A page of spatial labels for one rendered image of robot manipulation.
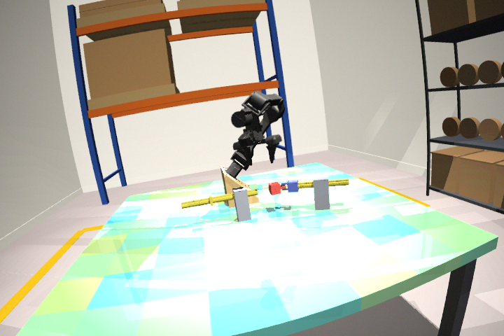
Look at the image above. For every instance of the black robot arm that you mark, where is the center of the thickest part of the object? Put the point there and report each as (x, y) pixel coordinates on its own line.
(271, 107)

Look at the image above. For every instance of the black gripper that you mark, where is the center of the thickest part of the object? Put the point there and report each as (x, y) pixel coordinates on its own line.
(272, 142)

